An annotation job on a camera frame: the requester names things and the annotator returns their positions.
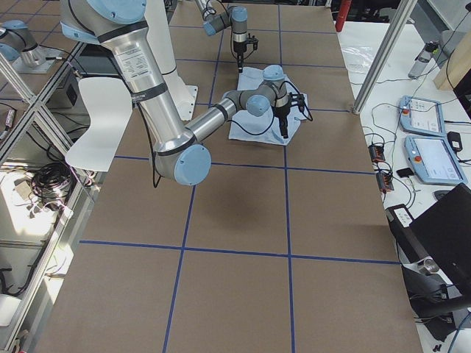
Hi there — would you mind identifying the light blue button-up shirt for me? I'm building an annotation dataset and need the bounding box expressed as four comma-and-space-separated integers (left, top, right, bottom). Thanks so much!
228, 67, 305, 146

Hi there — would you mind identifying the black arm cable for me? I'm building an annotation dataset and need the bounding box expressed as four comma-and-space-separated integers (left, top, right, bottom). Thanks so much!
149, 82, 314, 189
204, 0, 261, 56

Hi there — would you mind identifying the black computer mouse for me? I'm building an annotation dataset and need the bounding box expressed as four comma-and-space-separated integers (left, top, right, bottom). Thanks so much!
433, 190, 450, 201

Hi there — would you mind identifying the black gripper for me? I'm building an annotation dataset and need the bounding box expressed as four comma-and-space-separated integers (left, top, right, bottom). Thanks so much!
274, 96, 292, 138
231, 32, 258, 73

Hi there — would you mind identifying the aluminium frame post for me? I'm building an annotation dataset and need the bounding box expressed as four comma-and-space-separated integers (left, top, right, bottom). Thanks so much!
352, 0, 417, 115

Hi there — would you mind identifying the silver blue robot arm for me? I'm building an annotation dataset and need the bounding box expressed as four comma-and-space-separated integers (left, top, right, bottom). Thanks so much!
195, 0, 258, 73
60, 1, 295, 185

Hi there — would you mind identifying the red cylinder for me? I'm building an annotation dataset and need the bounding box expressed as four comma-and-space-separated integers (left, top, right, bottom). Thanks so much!
335, 0, 352, 32

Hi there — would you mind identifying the bundle of black cables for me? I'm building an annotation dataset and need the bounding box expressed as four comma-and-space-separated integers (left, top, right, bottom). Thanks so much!
31, 161, 74, 210

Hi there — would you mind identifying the blue teach pendant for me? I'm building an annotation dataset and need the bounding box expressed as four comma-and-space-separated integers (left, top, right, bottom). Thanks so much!
399, 96, 446, 137
404, 135, 467, 186

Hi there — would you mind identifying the orange black electronics box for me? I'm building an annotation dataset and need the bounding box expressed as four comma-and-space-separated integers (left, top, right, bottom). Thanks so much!
368, 144, 386, 163
376, 171, 394, 193

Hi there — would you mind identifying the white plastic chair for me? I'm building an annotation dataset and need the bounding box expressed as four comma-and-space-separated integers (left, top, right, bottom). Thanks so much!
65, 77, 132, 172

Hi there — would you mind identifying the clear water bottle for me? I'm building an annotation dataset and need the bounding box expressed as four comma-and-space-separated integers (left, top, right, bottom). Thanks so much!
408, 41, 439, 79

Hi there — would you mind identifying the upper blue teach pendant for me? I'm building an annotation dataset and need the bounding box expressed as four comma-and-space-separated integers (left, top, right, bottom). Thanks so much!
399, 96, 446, 137

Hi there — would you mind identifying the clear plastic bag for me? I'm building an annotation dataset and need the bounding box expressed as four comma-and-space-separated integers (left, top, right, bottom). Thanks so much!
341, 44, 375, 74

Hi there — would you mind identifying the lower blue teach pendant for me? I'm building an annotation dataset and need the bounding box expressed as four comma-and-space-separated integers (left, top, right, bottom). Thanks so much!
404, 135, 467, 186

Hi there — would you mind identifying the black power adapter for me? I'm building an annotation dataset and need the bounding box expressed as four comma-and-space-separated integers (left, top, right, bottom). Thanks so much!
447, 131, 463, 153

